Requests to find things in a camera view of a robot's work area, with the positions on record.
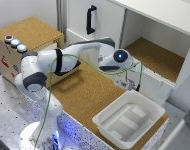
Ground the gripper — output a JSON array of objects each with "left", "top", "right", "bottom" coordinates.
[{"left": 114, "top": 68, "right": 141, "bottom": 92}]

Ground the white plastic box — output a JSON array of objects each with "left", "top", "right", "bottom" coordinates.
[{"left": 91, "top": 89, "right": 167, "bottom": 150}]

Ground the green button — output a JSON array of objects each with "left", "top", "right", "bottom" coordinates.
[{"left": 16, "top": 43, "right": 28, "bottom": 54}]

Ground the green cable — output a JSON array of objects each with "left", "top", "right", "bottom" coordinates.
[{"left": 33, "top": 53, "right": 144, "bottom": 150}]

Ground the red button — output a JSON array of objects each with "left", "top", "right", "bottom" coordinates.
[{"left": 4, "top": 35, "right": 14, "bottom": 45}]

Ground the blue button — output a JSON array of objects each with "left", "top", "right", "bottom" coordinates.
[{"left": 10, "top": 38, "right": 21, "bottom": 48}]

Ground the white cabinet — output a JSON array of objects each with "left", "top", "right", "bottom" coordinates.
[{"left": 63, "top": 0, "right": 190, "bottom": 105}]

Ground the white sliding door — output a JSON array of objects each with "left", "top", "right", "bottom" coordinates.
[{"left": 65, "top": 0, "right": 126, "bottom": 51}]

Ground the black door handle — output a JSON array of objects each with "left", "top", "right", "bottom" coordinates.
[{"left": 85, "top": 4, "right": 98, "bottom": 36}]

